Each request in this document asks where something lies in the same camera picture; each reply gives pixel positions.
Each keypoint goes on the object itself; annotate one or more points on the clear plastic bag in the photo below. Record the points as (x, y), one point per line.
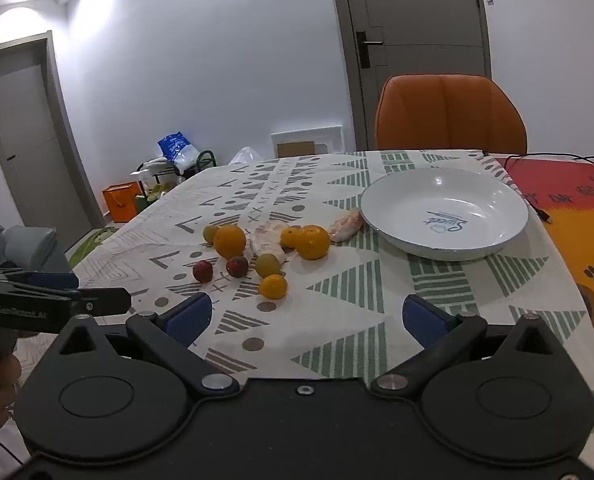
(244, 156)

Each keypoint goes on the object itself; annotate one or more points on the red orange cartoon mat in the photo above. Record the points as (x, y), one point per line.
(577, 220)

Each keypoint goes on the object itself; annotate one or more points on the black metal rack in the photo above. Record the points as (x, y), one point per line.
(204, 160)

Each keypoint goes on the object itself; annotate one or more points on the orange chair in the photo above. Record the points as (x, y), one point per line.
(447, 115)

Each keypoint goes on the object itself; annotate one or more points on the small red fruit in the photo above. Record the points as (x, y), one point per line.
(203, 271)
(237, 266)

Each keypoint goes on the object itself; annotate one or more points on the grey door with black lock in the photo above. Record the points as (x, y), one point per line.
(417, 35)

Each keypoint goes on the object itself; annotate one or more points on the brown round pear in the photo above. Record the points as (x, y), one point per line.
(208, 233)

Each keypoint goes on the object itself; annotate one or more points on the wrapped bread bun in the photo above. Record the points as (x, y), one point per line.
(264, 240)

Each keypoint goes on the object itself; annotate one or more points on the white framed board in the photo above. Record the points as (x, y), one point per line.
(307, 140)

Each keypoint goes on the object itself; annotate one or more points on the small orange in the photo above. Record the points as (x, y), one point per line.
(288, 237)
(273, 286)

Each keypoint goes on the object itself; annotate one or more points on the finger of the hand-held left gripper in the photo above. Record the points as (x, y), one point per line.
(104, 301)
(52, 280)

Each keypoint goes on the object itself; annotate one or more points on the orange paper bag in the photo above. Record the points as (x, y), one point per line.
(119, 205)

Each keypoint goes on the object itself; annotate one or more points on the grey sofa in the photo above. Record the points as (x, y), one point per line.
(17, 250)

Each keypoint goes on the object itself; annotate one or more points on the large orange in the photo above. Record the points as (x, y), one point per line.
(229, 241)
(313, 242)

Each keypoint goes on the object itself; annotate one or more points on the white bowl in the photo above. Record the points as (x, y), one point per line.
(402, 210)

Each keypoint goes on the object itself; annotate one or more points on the blue plastic bag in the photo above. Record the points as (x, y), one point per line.
(174, 147)

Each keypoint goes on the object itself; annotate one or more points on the green pear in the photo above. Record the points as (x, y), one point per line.
(267, 265)

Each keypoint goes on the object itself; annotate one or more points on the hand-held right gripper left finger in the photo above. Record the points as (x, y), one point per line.
(192, 317)

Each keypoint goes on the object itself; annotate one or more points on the green rug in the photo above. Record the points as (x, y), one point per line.
(89, 245)

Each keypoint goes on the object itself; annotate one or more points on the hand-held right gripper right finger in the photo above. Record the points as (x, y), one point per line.
(422, 322)

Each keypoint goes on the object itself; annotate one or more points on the patterned tablecloth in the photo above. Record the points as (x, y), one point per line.
(302, 185)

